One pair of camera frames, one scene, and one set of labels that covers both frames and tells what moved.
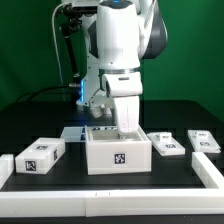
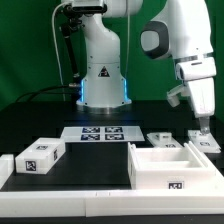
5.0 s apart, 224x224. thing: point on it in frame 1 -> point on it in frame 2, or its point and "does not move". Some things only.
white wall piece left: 7,166 does not move
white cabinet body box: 108,153 -> 169,168
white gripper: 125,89 -> 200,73
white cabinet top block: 40,156 does not move
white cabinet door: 203,141 does not move
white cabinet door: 165,144 does not move
